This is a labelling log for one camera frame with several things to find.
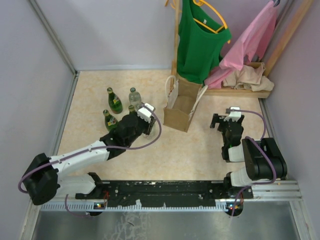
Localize green bottle yellow label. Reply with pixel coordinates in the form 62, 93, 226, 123
128, 105, 137, 115

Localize clear glass bottle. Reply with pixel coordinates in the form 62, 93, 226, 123
128, 87, 142, 110

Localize green bottle dark label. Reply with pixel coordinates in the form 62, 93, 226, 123
102, 109, 118, 132

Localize green glass bottle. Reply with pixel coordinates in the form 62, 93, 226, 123
107, 87, 123, 114

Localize clear bottle green cap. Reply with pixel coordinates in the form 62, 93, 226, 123
142, 123, 157, 140

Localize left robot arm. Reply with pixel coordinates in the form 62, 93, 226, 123
18, 112, 159, 206

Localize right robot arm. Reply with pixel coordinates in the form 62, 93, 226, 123
210, 112, 288, 198

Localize wooden clothes rack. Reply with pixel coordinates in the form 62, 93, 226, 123
170, 0, 315, 99

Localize beige cloth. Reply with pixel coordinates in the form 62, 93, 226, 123
222, 62, 275, 92

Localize pink shirt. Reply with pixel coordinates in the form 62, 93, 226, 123
204, 0, 278, 89

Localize green tank top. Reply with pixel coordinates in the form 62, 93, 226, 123
177, 0, 232, 84

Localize yellow hanger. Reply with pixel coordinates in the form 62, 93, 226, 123
185, 0, 232, 47

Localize orange hanger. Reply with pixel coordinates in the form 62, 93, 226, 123
164, 0, 176, 9

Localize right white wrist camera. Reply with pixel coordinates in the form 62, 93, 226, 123
224, 106, 242, 122

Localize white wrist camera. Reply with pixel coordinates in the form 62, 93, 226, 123
224, 106, 242, 122
137, 102, 156, 123

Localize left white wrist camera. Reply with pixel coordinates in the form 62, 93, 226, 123
137, 102, 156, 123

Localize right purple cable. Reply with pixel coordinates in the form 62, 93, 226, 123
229, 109, 278, 218

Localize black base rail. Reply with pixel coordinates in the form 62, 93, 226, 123
75, 180, 241, 208

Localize aluminium frame rail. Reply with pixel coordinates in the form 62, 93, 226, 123
31, 179, 303, 213

